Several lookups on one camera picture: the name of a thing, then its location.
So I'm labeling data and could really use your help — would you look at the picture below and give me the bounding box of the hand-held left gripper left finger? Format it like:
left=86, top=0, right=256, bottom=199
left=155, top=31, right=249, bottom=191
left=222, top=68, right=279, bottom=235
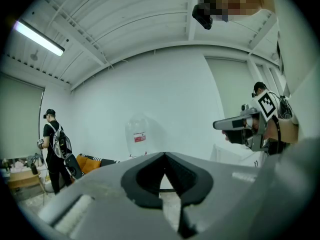
left=37, top=151, right=181, bottom=240

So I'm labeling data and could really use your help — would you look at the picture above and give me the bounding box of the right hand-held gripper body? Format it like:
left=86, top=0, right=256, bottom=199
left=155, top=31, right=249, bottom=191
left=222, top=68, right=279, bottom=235
left=239, top=90, right=279, bottom=153

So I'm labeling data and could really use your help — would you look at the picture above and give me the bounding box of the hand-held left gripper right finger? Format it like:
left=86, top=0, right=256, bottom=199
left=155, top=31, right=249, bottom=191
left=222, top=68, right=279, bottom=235
left=163, top=151, right=262, bottom=240

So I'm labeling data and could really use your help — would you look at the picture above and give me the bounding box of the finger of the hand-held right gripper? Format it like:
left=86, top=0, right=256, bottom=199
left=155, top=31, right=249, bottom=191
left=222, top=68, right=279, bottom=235
left=221, top=128, right=252, bottom=145
left=212, top=113, right=261, bottom=131

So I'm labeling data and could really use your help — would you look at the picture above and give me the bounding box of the person's right forearm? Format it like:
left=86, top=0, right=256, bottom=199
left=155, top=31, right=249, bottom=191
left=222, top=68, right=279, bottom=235
left=264, top=117, right=300, bottom=145

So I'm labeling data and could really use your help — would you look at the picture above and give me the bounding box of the person's right hand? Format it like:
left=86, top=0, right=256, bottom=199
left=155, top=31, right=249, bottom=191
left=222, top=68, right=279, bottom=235
left=251, top=118, right=262, bottom=136

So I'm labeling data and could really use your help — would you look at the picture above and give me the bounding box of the black throw with white fringe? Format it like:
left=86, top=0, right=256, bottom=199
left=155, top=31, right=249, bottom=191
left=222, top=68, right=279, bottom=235
left=78, top=153, right=121, bottom=167

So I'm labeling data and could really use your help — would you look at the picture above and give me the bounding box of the orange sofa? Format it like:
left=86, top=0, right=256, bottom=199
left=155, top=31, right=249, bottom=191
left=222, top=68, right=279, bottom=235
left=74, top=153, right=121, bottom=176

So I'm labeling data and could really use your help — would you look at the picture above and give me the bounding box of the person's beige shirt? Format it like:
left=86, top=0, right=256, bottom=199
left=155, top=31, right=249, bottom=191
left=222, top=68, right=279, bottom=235
left=259, top=0, right=320, bottom=147

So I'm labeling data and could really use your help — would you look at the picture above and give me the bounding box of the plastic-wrapped clear water jug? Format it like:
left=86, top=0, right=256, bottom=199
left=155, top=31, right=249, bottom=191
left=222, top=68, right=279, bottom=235
left=124, top=112, right=167, bottom=160

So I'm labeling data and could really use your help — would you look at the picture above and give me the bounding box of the light wooden table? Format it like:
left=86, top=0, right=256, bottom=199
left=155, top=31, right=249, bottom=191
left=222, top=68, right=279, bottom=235
left=7, top=170, right=42, bottom=191

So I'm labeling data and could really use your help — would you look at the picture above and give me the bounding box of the person's head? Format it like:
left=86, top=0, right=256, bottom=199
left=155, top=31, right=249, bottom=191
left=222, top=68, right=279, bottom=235
left=203, top=0, right=263, bottom=22

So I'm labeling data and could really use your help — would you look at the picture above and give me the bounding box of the long ceiling light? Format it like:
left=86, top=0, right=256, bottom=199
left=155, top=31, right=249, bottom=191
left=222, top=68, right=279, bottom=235
left=13, top=18, right=66, bottom=57

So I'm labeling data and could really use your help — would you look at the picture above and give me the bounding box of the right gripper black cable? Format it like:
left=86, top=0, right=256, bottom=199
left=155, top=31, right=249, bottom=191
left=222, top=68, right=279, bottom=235
left=264, top=115, right=286, bottom=156

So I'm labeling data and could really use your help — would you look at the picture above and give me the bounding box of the black head camera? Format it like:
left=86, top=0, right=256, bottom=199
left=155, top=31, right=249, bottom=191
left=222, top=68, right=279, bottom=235
left=191, top=0, right=214, bottom=31

